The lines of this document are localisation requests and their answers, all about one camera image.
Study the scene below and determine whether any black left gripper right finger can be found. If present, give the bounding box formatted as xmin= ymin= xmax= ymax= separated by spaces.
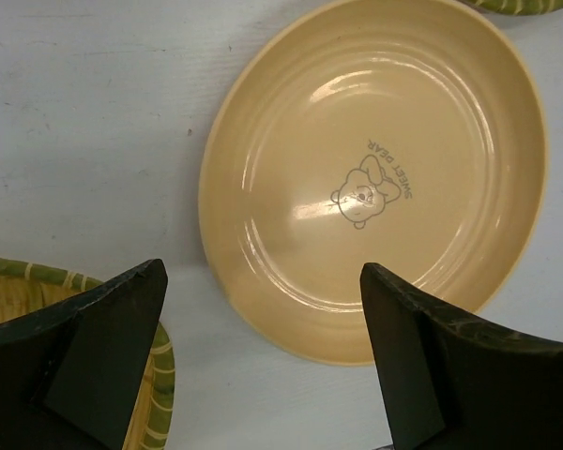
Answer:
xmin=360 ymin=262 xmax=563 ymax=449

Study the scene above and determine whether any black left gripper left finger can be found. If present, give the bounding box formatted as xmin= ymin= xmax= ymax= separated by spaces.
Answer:
xmin=0 ymin=258 xmax=169 ymax=450

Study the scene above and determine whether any fan-shaped bamboo tray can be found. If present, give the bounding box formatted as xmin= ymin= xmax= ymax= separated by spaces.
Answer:
xmin=0 ymin=255 xmax=176 ymax=450

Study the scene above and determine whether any tan bear plate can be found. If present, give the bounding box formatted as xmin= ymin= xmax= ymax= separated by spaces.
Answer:
xmin=198 ymin=1 xmax=548 ymax=366

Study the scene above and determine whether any round bamboo tray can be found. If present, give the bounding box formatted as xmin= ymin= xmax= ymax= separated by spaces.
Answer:
xmin=464 ymin=0 xmax=563 ymax=16

